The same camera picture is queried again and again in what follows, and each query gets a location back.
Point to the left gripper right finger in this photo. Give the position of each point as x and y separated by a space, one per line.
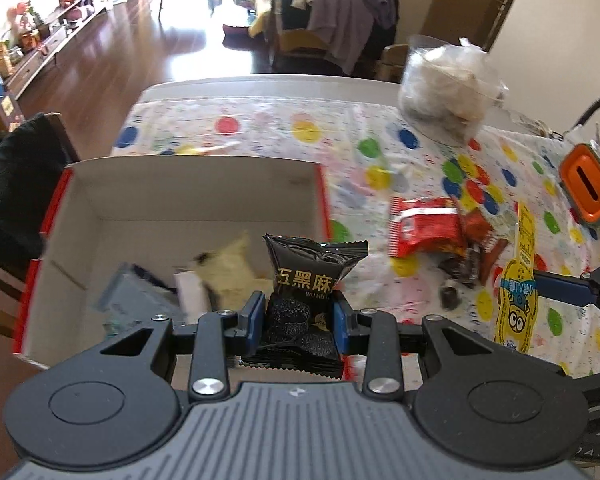
374 334

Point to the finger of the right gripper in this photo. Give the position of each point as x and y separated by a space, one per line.
569 289

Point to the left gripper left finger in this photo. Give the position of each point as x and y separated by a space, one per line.
219 336

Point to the black sesame snack packet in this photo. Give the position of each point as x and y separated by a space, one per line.
298 326

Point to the yellow minion packet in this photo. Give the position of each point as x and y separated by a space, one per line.
517 289

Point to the silver foil snack bar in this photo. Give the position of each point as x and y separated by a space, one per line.
134 296

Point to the dark wrapper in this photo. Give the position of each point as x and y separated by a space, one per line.
461 271

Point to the red snack bag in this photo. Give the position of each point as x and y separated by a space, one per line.
424 225

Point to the brown snack packet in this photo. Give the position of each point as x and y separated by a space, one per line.
479 234

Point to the orange green holder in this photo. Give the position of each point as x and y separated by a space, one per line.
579 177

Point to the balloon birthday tablecloth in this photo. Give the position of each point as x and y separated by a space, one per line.
369 154

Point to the red white cardboard box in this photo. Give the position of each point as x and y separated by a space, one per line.
158 212

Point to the silver desk lamp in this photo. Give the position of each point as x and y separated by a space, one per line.
587 115

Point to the clear jar with plastic bag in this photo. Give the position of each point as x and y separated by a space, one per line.
447 90

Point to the black jacket on chair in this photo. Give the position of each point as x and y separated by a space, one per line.
32 160

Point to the purple blanket on sofa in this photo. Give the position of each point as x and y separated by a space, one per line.
354 30

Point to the long wooden tv console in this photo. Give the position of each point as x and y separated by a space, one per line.
19 67

